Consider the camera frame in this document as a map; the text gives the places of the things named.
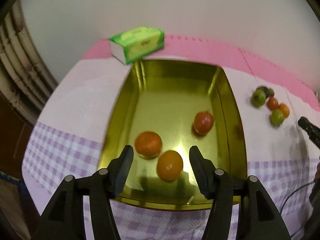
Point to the green tomato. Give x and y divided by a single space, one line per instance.
276 117
258 98

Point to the smooth orange fruit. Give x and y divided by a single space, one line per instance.
169 166

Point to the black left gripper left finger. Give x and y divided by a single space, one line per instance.
63 217

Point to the wooden furniture edge left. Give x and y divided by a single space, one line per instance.
26 86

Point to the green tomato rear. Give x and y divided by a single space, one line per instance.
258 98

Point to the orange mandarin with rough skin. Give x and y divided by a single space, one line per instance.
148 144

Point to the small red tomato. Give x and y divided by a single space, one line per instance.
272 103

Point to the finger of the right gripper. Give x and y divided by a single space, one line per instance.
311 129

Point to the green tissue pack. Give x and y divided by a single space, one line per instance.
134 44

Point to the small brown kiwi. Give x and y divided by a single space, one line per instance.
270 92

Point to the red tomato with stem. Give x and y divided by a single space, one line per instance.
203 122

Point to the white purple checked cloth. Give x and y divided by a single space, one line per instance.
67 139

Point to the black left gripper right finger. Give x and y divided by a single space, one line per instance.
258 216

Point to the gold metal tin box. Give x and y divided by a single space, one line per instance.
164 98

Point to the dark avocado rear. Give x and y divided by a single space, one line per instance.
265 90

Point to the green tomato front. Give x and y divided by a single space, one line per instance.
276 117

